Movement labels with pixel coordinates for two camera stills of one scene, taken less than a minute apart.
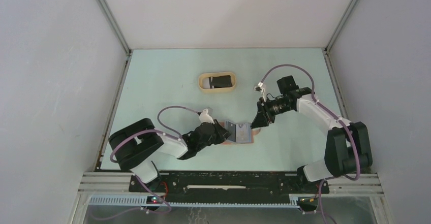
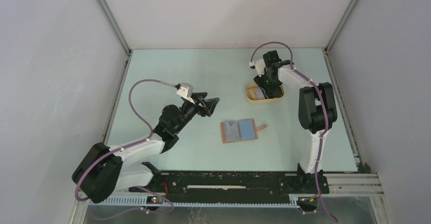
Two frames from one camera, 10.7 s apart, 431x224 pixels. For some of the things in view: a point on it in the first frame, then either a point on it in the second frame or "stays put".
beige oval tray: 222,89 -> 249,93
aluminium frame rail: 110,16 stays put
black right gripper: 263,116 -> 266,88
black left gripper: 222,133 -> 210,104
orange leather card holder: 240,133 stays put
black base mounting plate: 223,183 stays put
